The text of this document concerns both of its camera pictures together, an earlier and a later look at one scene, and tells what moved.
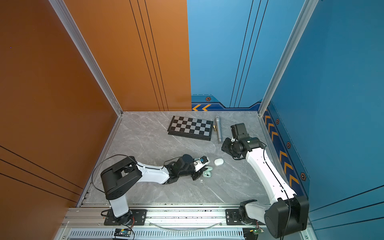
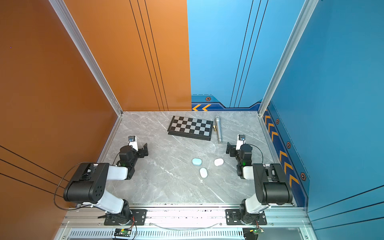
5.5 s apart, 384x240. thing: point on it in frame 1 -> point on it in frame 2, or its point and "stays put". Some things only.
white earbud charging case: (219, 161) stays put
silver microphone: (218, 125) stays put
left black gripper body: (196, 175) -> (140, 154)
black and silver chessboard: (190, 127) stays put
